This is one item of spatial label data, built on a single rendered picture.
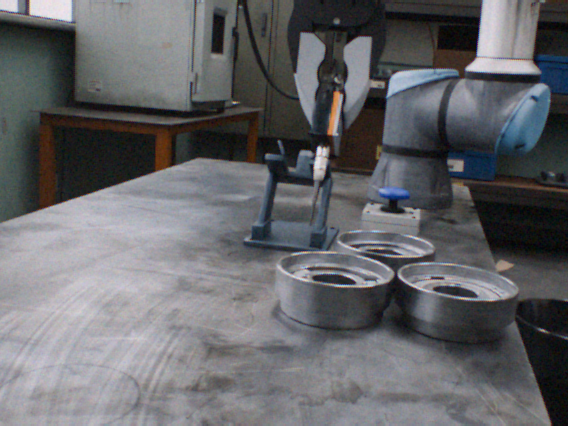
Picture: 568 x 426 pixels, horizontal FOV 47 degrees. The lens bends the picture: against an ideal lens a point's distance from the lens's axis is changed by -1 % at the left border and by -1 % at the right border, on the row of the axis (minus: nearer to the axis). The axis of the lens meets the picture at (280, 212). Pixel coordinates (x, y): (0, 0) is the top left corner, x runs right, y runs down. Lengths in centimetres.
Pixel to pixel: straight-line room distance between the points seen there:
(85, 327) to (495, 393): 31
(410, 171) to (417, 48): 353
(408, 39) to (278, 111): 100
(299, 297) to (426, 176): 62
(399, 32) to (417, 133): 354
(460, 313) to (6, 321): 36
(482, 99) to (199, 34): 193
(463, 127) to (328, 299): 60
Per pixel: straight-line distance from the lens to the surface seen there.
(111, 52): 301
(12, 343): 53
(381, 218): 83
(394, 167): 115
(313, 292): 55
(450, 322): 56
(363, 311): 56
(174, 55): 289
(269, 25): 453
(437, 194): 116
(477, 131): 109
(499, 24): 110
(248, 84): 455
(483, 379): 52
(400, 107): 114
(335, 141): 65
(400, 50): 465
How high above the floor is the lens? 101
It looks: 12 degrees down
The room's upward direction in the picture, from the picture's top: 4 degrees clockwise
